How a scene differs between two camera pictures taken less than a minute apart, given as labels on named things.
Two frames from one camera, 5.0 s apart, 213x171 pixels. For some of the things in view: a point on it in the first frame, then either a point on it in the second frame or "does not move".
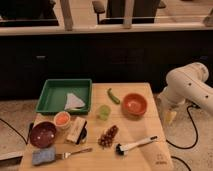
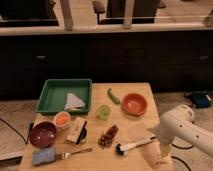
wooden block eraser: [78, 131] does not move
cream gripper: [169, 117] → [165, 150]
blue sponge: [44, 155] does not move
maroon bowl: [42, 134] does not move
